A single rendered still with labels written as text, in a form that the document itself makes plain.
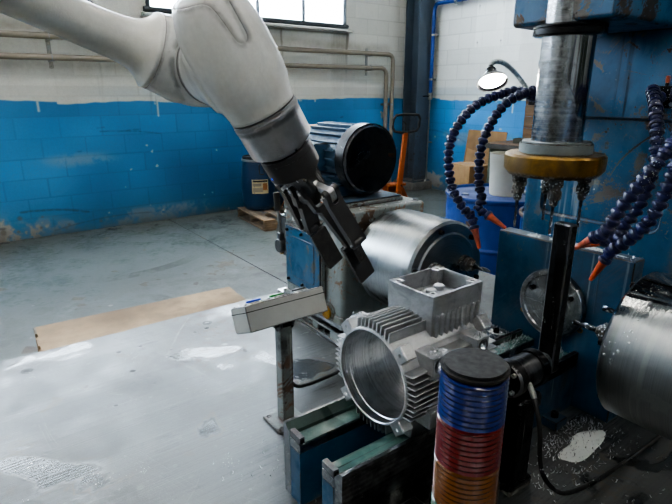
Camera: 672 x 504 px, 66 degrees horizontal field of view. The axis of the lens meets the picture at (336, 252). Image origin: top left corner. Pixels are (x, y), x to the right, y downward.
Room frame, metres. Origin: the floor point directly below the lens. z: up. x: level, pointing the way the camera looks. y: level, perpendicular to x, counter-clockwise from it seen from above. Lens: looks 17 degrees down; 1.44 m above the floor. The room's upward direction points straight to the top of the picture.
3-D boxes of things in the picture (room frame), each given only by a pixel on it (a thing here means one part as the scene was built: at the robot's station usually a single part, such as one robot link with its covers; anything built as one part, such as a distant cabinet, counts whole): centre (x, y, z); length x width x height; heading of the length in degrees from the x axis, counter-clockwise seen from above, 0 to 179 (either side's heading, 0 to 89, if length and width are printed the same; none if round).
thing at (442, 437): (0.41, -0.12, 1.14); 0.06 x 0.06 x 0.04
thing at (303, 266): (1.45, -0.03, 0.99); 0.35 x 0.31 x 0.37; 36
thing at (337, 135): (1.46, 0.02, 1.16); 0.33 x 0.26 x 0.42; 36
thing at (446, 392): (0.41, -0.12, 1.19); 0.06 x 0.06 x 0.04
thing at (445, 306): (0.81, -0.17, 1.11); 0.12 x 0.11 x 0.07; 128
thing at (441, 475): (0.41, -0.12, 1.10); 0.06 x 0.06 x 0.04
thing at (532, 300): (1.02, -0.45, 1.02); 0.15 x 0.02 x 0.15; 36
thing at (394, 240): (1.26, -0.17, 1.04); 0.37 x 0.25 x 0.25; 36
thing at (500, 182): (3.04, -0.99, 0.99); 0.24 x 0.22 x 0.24; 36
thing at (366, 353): (0.79, -0.13, 1.02); 0.20 x 0.19 x 0.19; 128
